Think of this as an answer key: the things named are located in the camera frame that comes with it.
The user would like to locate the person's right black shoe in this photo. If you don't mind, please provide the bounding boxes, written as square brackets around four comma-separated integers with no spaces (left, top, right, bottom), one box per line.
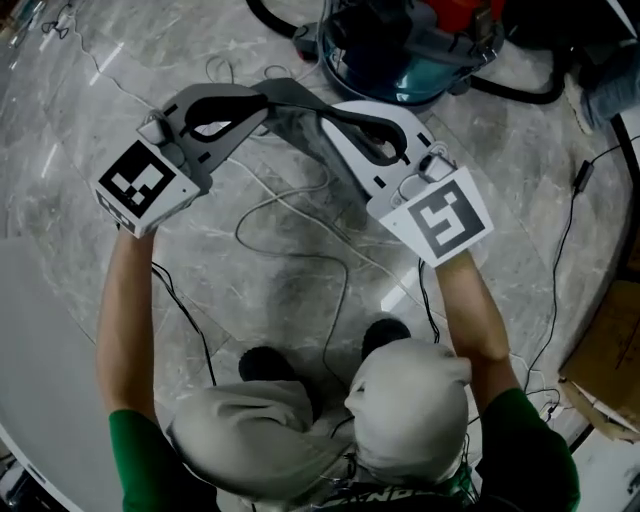
[360,318,412,360]

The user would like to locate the black thin cable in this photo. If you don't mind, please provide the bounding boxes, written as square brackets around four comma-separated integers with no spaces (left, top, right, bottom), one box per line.
[417,259,442,346]
[150,260,219,387]

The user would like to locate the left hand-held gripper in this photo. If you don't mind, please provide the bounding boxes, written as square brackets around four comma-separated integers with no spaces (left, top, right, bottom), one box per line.
[89,83,270,240]

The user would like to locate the person's green t-shirt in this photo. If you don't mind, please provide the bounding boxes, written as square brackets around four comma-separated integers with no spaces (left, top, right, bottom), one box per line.
[107,387,582,512]

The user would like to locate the large brown cardboard box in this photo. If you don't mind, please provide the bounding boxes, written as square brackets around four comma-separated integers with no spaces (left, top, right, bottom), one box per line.
[557,279,640,444]

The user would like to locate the person's light grey trousers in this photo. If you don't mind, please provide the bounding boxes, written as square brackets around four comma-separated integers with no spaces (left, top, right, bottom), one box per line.
[167,339,474,501]

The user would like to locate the thick white floor cable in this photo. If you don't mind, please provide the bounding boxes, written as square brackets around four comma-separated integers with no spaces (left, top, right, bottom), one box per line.
[234,164,351,386]

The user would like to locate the person's black shoe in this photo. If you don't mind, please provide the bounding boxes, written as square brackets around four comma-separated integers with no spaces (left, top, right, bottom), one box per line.
[238,345,301,387]
[360,318,412,360]

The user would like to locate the person's left black shoe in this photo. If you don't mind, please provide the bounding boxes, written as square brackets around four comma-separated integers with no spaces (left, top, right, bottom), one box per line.
[238,345,301,387]

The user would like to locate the white round table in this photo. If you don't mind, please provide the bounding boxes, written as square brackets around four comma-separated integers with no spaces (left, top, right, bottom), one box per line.
[0,237,151,512]

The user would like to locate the person's left forearm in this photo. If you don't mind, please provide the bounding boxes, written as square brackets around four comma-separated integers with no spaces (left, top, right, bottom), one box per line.
[94,219,162,426]

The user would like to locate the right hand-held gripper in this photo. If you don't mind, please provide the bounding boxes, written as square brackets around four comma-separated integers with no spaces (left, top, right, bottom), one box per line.
[322,100,496,269]

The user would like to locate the red steel vacuum cleaner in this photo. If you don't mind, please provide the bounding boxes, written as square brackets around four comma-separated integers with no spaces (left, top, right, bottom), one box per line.
[292,0,506,106]

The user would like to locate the person's right forearm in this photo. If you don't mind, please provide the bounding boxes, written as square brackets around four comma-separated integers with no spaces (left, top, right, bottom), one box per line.
[428,249,521,401]

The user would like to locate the black adapter cable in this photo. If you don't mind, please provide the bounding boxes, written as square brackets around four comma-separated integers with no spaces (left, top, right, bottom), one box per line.
[522,133,640,401]

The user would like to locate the black vacuum hose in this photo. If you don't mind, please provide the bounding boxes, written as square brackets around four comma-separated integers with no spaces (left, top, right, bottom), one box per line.
[244,0,571,106]

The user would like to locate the black power adapter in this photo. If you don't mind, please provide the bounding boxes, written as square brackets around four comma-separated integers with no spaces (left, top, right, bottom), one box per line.
[572,159,596,194]

